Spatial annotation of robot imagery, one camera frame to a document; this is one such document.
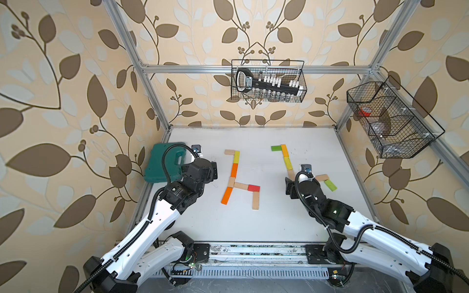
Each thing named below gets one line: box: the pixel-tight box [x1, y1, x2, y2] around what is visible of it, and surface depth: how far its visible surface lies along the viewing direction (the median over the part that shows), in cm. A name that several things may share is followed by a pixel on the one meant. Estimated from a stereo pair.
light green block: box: [324, 179, 338, 192], surface depth 95 cm
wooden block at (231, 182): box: [227, 177, 236, 189], surface depth 98 cm
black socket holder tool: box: [235, 67, 304, 96], surface depth 86 cm
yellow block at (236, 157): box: [233, 150, 240, 164], surface depth 108 cm
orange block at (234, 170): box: [230, 162, 239, 178], surface depth 102 cm
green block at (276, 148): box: [271, 145, 282, 152], surface depth 111 cm
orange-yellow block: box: [280, 144, 289, 158], surface depth 110 cm
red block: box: [247, 184, 261, 193], surface depth 95 cm
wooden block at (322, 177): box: [315, 173, 330, 182], surface depth 101 cm
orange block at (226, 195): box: [220, 186, 233, 206], surface depth 93 cm
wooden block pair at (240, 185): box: [233, 181, 249, 191], surface depth 96 cm
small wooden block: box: [224, 148, 236, 156], surface depth 110 cm
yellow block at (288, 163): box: [283, 156, 294, 171], surface depth 107 cm
